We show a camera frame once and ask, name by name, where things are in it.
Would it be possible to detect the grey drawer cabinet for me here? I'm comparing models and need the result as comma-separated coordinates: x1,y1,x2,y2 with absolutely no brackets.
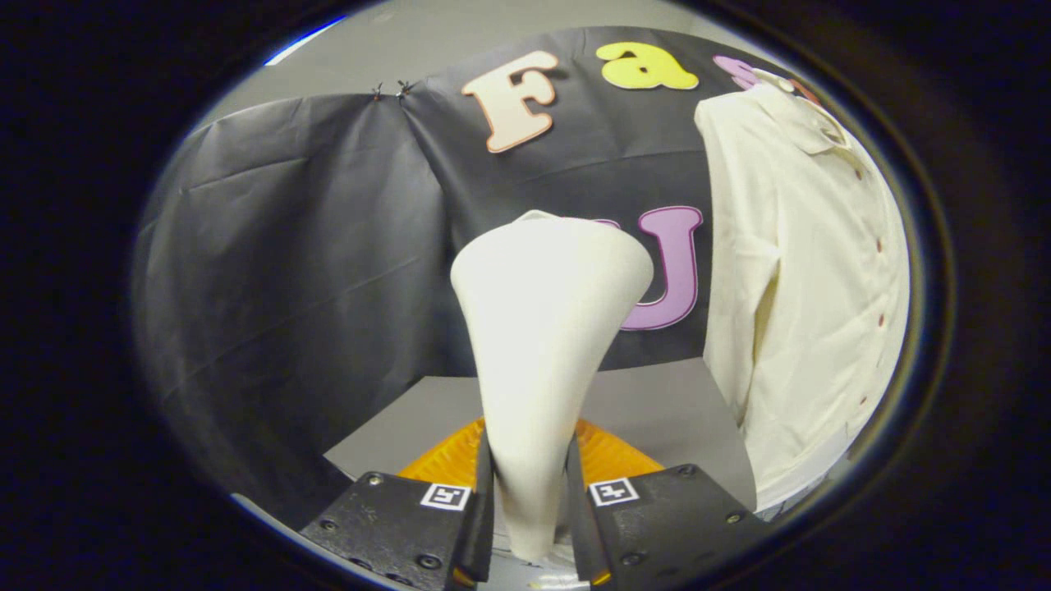
323,357,758,514

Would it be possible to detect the cream button-up shirt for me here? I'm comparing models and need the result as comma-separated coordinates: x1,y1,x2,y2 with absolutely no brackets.
694,70,911,511

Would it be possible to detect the ceiling light panel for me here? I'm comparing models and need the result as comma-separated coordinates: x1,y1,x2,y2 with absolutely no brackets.
264,16,347,66

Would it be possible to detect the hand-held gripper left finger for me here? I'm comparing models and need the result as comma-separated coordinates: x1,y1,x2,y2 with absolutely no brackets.
300,416,496,590

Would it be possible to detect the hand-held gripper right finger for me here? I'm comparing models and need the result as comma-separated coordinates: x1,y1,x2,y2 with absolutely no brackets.
565,419,773,588

